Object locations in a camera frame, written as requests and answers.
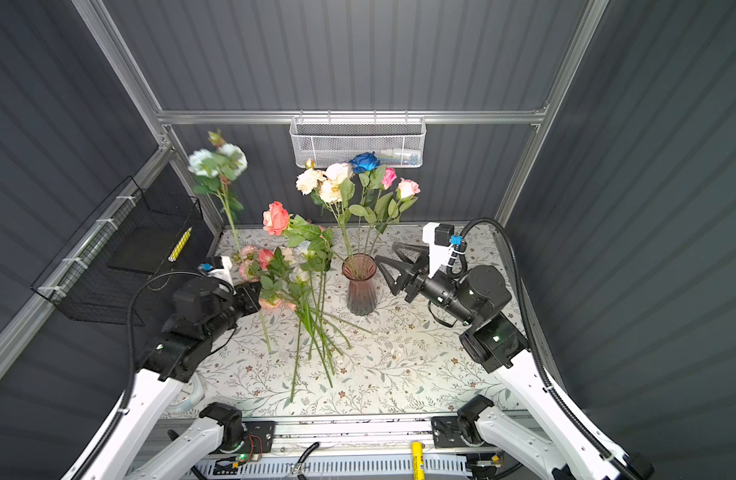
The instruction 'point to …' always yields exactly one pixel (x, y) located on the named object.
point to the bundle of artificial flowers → (291, 272)
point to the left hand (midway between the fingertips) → (260, 283)
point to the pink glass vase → (360, 269)
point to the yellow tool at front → (418, 461)
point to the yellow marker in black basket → (180, 245)
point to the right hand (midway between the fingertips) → (387, 258)
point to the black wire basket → (139, 235)
